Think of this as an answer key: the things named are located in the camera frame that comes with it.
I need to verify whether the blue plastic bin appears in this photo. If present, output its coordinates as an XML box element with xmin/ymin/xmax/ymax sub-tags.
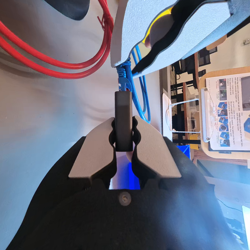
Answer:
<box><xmin>176</xmin><ymin>145</ymin><xmax>191</xmax><ymax>159</ymax></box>

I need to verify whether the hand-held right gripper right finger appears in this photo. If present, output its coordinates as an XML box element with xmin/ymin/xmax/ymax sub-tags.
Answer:
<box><xmin>131</xmin><ymin>115</ymin><xmax>182</xmax><ymax>188</ymax></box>

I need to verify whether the instruction sheet on wooden board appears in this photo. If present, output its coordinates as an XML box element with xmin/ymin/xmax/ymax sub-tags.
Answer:
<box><xmin>198</xmin><ymin>66</ymin><xmax>250</xmax><ymax>159</ymax></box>

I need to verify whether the tan wooden panel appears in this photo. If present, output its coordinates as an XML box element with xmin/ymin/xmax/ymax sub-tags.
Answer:
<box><xmin>206</xmin><ymin>35</ymin><xmax>227</xmax><ymax>51</ymax></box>

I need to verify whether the brown wooden frame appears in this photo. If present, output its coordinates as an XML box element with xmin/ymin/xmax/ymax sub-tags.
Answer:
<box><xmin>192</xmin><ymin>150</ymin><xmax>250</xmax><ymax>167</ymax></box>

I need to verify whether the white plastic plate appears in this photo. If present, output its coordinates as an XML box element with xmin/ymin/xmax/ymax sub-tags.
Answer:
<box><xmin>162</xmin><ymin>93</ymin><xmax>173</xmax><ymax>140</ymax></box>

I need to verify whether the red ethernet cable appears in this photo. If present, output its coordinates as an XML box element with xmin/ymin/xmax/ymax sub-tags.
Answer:
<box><xmin>0</xmin><ymin>0</ymin><xmax>131</xmax><ymax>92</ymax></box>

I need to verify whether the thin black cable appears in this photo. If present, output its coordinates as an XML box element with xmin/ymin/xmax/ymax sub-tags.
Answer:
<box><xmin>217</xmin><ymin>198</ymin><xmax>243</xmax><ymax>213</ymax></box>

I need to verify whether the printed instruction sheet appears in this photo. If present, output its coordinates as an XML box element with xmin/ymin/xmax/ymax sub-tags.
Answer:
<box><xmin>206</xmin><ymin>73</ymin><xmax>250</xmax><ymax>152</ymax></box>

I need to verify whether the yellow box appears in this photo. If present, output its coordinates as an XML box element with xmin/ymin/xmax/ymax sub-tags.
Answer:
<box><xmin>189</xmin><ymin>135</ymin><xmax>199</xmax><ymax>150</ymax></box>

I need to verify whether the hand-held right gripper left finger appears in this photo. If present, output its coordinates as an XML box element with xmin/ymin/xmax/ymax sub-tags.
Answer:
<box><xmin>68</xmin><ymin>117</ymin><xmax>117</xmax><ymax>188</ymax></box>

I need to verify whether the dark rounded object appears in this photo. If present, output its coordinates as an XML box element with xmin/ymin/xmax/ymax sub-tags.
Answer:
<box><xmin>43</xmin><ymin>0</ymin><xmax>90</xmax><ymax>21</ymax></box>

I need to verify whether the clear clip bar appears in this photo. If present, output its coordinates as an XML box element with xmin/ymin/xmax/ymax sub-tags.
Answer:
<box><xmin>201</xmin><ymin>88</ymin><xmax>212</xmax><ymax>143</ymax></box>

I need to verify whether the black metal rack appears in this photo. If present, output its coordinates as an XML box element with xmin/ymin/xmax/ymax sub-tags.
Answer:
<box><xmin>170</xmin><ymin>47</ymin><xmax>218</xmax><ymax>145</ymax></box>

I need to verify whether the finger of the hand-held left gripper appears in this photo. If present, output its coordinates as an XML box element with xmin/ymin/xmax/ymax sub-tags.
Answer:
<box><xmin>132</xmin><ymin>0</ymin><xmax>250</xmax><ymax>79</ymax></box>
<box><xmin>110</xmin><ymin>0</ymin><xmax>178</xmax><ymax>68</ymax></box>

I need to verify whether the dark metal cylinder plug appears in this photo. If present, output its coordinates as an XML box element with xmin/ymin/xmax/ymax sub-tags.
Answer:
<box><xmin>114</xmin><ymin>91</ymin><xmax>133</xmax><ymax>152</ymax></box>

